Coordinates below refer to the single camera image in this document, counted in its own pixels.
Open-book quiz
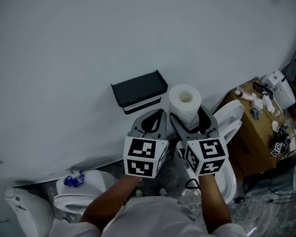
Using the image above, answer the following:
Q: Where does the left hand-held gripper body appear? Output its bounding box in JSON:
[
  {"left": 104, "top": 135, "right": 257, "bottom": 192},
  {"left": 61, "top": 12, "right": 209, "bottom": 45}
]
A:
[{"left": 123, "top": 128, "right": 170, "bottom": 179}]

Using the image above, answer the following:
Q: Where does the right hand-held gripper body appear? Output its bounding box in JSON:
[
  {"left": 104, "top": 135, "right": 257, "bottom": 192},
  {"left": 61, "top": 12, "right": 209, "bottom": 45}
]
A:
[{"left": 184, "top": 131, "right": 229, "bottom": 177}]

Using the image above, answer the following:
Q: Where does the white toilet paper roll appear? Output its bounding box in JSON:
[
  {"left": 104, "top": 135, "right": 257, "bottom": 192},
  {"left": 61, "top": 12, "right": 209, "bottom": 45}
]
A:
[{"left": 168, "top": 83, "right": 202, "bottom": 130}]

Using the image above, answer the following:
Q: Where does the person's left forearm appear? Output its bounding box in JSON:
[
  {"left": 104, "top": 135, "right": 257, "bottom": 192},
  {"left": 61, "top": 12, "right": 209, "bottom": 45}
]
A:
[{"left": 79, "top": 175, "right": 143, "bottom": 232}]

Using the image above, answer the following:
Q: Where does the person's right forearm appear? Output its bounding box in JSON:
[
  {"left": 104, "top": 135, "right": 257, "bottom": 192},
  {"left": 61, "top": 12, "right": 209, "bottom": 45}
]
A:
[{"left": 198, "top": 173, "right": 232, "bottom": 233}]

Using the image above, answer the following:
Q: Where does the white toilet with tall lid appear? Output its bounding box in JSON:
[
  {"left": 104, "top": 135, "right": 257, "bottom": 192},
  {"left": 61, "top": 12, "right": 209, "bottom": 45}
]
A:
[{"left": 174, "top": 99, "right": 245, "bottom": 205}]

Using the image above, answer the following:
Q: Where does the white toilet with round tank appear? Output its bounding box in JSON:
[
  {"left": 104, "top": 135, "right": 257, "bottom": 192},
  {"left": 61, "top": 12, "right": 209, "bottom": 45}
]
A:
[{"left": 53, "top": 169, "right": 116, "bottom": 214}]

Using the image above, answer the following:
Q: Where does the large cardboard box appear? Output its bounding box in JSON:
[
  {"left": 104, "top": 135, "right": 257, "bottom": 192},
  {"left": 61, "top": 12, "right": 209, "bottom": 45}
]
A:
[{"left": 218, "top": 77, "right": 296, "bottom": 180}]

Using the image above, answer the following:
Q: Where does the white plastic bottle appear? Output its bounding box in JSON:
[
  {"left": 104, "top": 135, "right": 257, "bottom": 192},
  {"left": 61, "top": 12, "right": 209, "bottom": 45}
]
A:
[{"left": 234, "top": 87, "right": 255, "bottom": 101}]

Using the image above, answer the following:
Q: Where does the black flat device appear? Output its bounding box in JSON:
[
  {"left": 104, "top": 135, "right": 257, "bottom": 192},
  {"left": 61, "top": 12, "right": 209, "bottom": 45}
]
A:
[{"left": 253, "top": 81, "right": 267, "bottom": 93}]

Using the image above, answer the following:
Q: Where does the small black-white patterned cube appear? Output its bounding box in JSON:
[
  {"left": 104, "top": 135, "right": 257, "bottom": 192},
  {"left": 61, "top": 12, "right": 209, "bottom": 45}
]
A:
[{"left": 270, "top": 143, "right": 283, "bottom": 158}]

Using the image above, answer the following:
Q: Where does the person's white shirt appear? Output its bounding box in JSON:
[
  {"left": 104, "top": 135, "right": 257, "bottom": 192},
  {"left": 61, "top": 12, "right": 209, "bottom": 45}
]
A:
[{"left": 49, "top": 196, "right": 249, "bottom": 237}]

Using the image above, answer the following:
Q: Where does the blue crumpled packet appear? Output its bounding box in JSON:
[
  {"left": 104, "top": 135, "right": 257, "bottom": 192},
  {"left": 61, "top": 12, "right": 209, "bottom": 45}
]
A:
[{"left": 63, "top": 170, "right": 85, "bottom": 188}]

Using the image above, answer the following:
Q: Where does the white urinal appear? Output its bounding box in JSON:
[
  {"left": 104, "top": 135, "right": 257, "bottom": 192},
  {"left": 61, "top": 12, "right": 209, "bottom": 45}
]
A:
[{"left": 4, "top": 187, "right": 55, "bottom": 237}]

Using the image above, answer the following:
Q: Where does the black wall shelf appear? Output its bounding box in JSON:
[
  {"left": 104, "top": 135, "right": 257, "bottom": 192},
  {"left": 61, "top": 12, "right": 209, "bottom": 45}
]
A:
[{"left": 111, "top": 69, "right": 168, "bottom": 115}]

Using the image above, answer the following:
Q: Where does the black strap loop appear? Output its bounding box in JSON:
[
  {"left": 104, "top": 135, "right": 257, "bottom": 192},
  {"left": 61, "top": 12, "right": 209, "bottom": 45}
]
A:
[{"left": 185, "top": 178, "right": 200, "bottom": 190}]

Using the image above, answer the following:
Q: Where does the white wall dispenser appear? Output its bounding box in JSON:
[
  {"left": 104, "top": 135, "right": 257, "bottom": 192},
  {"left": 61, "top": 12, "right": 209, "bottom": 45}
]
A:
[{"left": 265, "top": 70, "right": 296, "bottom": 110}]

